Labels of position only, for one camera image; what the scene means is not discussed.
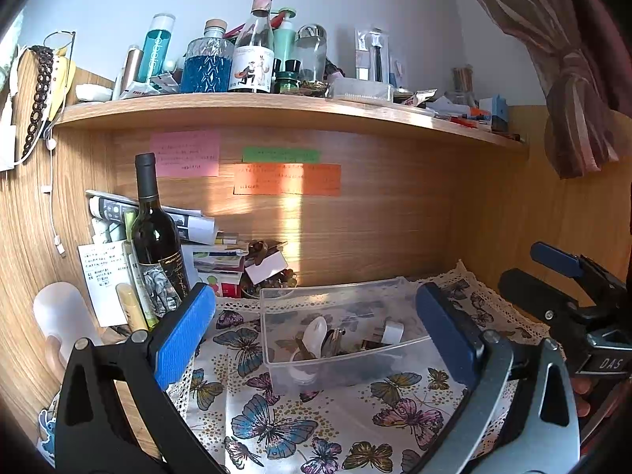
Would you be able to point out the clear glass jar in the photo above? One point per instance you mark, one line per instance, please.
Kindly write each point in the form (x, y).
(311, 57)

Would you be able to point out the clear illustrated label bottle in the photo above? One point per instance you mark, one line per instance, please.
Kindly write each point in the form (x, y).
(252, 66)

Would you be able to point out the dark green ink bottle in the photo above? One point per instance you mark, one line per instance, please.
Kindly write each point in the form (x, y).
(287, 81)

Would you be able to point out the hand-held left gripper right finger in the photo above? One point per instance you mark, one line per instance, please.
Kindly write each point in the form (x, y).
(447, 335)

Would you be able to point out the beige tube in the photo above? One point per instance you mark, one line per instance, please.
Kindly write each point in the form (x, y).
(131, 308)

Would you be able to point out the brown striped curtain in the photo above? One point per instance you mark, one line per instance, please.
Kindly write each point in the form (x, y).
(572, 34)

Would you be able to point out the white fluffy cloth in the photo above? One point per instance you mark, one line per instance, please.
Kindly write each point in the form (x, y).
(9, 54)

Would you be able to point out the rolled magazine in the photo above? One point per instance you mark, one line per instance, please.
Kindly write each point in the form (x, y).
(108, 207)

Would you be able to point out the clear rectangular case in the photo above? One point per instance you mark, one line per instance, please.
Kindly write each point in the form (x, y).
(360, 90)

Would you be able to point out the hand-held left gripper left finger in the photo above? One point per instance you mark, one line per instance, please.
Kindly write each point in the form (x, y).
(185, 335)

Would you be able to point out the silver tube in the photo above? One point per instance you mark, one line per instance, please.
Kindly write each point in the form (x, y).
(127, 71)

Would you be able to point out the clear plastic box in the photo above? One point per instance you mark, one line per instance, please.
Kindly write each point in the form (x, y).
(276, 316)

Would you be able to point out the green sticky note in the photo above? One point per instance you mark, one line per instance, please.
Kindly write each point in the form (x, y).
(281, 155)

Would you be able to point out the white frosted bottle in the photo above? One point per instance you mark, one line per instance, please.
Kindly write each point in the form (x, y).
(61, 311)

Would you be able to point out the blue liquid glass bottle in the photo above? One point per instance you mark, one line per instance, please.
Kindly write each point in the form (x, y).
(206, 71)

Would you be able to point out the butterfly print tablecloth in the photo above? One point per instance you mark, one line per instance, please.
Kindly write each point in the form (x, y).
(296, 429)

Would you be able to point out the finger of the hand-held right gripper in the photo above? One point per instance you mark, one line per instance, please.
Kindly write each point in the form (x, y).
(555, 259)
(533, 291)

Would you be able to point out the silver metal rod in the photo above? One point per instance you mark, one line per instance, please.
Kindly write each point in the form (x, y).
(335, 340)

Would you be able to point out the white card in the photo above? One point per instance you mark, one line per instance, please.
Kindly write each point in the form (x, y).
(266, 267)

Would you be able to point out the pink sticky note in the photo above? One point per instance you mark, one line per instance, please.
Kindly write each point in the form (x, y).
(185, 154)

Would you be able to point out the person's right hand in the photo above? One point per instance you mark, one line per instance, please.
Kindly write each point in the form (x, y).
(582, 392)

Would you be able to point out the teal mouthwash bottle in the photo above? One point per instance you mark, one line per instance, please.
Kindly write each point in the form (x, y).
(154, 52)

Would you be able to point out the orange sticky note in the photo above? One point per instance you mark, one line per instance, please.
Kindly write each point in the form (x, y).
(286, 179)

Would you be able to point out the yellow plastic item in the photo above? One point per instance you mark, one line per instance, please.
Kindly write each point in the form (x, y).
(64, 79)

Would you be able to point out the white handheld device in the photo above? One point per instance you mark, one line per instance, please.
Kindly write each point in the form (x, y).
(313, 335)

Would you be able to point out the white power adapter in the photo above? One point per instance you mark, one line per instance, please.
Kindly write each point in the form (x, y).
(7, 148)

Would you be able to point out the jar of wooden sticks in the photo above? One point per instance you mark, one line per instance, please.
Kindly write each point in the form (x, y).
(464, 84)

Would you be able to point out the yellow-green tube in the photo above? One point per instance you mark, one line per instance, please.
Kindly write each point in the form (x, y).
(136, 271)

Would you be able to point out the stack of books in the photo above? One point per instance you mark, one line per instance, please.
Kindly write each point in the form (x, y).
(219, 261)

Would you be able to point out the white handwritten paper note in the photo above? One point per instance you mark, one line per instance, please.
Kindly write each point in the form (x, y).
(101, 276)

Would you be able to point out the cartoon sticker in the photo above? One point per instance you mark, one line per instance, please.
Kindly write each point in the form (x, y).
(47, 429)

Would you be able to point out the white oval case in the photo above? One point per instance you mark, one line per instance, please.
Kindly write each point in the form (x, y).
(93, 92)

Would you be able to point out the dark wine bottle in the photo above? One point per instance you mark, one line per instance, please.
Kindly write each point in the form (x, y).
(153, 232)

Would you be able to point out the wooden shelf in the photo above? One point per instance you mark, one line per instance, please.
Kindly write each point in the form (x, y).
(247, 108)

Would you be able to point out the green pump bottle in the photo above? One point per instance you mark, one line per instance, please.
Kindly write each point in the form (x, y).
(284, 44)

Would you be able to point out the toothbrush head package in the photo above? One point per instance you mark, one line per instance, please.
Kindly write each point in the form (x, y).
(373, 57)

